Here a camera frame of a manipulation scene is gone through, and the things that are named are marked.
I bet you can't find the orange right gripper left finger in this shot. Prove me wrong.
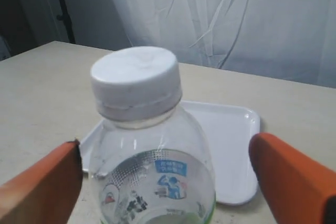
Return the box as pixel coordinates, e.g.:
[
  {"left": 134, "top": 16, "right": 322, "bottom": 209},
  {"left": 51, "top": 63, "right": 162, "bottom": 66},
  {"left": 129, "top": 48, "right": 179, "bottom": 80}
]
[{"left": 1, "top": 140, "right": 82, "bottom": 223}]

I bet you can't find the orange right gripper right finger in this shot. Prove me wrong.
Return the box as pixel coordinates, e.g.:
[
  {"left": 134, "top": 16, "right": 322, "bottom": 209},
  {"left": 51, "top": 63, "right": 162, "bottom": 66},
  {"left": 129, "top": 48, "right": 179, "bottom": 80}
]
[{"left": 249, "top": 133, "right": 335, "bottom": 223}]

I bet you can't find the clear plastic bottle white cap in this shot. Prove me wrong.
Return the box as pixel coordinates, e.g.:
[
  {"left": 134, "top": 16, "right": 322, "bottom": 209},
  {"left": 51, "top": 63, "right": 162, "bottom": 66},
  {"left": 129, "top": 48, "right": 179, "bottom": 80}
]
[{"left": 89, "top": 46, "right": 216, "bottom": 223}]

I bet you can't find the white plastic tray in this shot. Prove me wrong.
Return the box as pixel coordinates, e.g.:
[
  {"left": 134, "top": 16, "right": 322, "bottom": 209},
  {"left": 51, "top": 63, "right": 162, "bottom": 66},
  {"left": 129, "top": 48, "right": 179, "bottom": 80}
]
[{"left": 78, "top": 100, "right": 261, "bottom": 206}]

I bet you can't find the black stand pole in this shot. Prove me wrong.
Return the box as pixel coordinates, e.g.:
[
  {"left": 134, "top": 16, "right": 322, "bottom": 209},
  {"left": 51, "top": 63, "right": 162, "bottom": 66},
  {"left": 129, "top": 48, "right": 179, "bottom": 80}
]
[{"left": 56, "top": 0, "right": 76, "bottom": 44}]

